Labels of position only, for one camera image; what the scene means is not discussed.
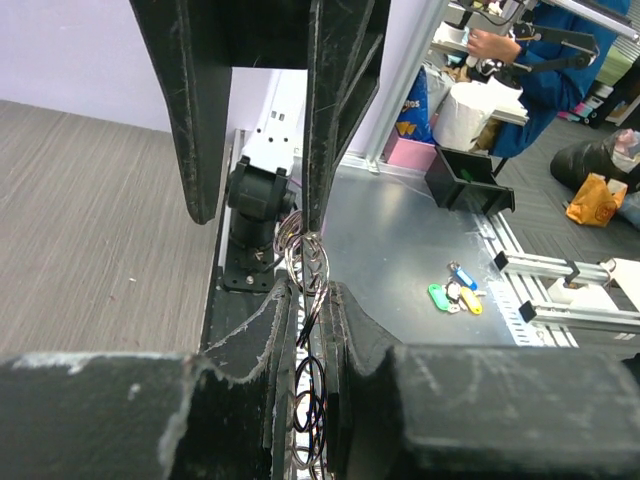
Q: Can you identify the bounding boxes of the metal disc with key rings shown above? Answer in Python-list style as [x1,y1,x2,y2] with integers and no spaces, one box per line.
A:
[274,210,332,479]

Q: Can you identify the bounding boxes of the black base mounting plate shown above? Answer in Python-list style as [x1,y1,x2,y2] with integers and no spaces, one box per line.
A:
[199,266,293,354]

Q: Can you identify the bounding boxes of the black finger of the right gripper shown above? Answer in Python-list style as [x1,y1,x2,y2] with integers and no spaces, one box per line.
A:
[131,0,310,225]
[302,1,391,232]

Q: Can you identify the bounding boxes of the black garbage bag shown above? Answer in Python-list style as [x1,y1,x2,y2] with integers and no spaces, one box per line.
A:
[550,129,639,193]

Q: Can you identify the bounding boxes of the aluminium frame rails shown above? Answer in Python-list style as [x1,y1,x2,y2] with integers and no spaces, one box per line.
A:
[494,250,639,335]

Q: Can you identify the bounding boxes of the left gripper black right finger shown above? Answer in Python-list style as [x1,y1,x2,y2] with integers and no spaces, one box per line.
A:
[319,282,639,479]

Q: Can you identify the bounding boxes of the bunch of coloured key tags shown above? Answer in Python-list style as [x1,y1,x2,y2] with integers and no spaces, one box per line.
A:
[427,261,486,315]

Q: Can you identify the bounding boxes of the white slotted cable duct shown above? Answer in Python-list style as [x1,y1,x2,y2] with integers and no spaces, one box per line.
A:
[473,214,579,348]

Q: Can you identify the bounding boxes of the black plastic bin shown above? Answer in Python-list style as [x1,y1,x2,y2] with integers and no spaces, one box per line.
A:
[425,146,516,216]

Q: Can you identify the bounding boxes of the person in blue jacket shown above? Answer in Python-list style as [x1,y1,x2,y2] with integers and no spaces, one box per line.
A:
[467,2,617,158]

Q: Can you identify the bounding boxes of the blue chips bag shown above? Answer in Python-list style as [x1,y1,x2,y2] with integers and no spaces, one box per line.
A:
[395,67,433,143]

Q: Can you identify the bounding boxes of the white paper roll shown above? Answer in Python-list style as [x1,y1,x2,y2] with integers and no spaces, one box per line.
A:
[432,80,528,152]

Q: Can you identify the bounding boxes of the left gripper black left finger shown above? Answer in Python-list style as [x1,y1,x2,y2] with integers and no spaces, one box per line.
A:
[1,282,297,479]

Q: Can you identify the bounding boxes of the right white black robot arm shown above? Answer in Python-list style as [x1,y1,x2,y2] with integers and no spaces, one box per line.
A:
[131,1,390,292]

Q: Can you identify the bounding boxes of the orange plastic bag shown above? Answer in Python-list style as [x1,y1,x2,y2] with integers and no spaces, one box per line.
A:
[565,173,628,228]

